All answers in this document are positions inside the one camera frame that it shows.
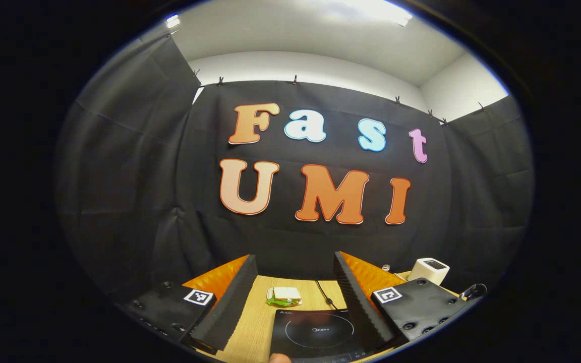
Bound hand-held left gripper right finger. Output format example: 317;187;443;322
333;251;474;349

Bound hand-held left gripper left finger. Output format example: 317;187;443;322
118;255;258;353

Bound black induction cooktop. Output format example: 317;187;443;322
270;308;392;362

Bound steel pot with black handles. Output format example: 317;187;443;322
459;283;488;302

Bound sandwich with lettuce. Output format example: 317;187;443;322
266;286;303;308

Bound white toaster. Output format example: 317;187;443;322
408;258;450;286

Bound black backdrop cloth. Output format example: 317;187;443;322
54;33;536;303

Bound black power cable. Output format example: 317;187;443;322
315;280;337;309

